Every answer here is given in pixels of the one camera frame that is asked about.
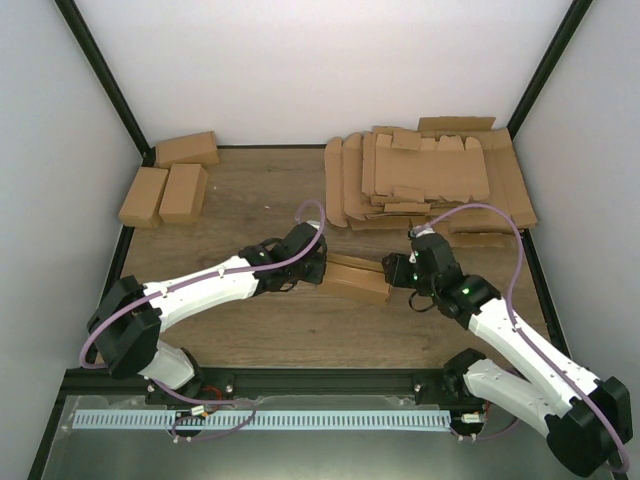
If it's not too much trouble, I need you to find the cardboard box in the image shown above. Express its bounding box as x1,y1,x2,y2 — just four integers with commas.
156,131,219,168
159,164,209,225
118,167,168,228
317,253,391,305

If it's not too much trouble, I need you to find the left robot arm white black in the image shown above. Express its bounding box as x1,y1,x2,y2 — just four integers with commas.
88,221,327,404

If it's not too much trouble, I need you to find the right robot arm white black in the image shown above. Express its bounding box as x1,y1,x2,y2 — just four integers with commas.
382,230,633,477

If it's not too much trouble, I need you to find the folded cardboard box back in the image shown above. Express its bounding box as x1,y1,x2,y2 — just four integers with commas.
156,131,219,168

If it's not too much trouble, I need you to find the stack of flat cardboard sheets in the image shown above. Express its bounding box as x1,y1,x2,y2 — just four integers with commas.
324,116,538,247

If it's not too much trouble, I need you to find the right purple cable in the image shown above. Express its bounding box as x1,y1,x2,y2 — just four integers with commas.
409,202,632,474

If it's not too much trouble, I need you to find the purple cable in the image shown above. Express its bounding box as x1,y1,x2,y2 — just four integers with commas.
409,202,632,474
79,199,327,444

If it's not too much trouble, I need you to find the black aluminium frame rail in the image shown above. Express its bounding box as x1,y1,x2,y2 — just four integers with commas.
59,365,596,401

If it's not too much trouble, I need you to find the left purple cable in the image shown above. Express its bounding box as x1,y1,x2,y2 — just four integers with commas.
79,199,327,444

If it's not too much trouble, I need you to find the light blue slotted cable duct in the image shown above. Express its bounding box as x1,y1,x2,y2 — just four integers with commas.
71,409,451,432

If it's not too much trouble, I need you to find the right black corner post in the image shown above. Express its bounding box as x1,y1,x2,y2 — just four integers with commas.
507,0,593,139

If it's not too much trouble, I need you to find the black corner post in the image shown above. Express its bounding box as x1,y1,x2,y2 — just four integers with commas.
507,0,593,139
54,0,155,167

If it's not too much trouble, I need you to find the left black corner post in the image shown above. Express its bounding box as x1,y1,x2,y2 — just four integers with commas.
54,0,155,167

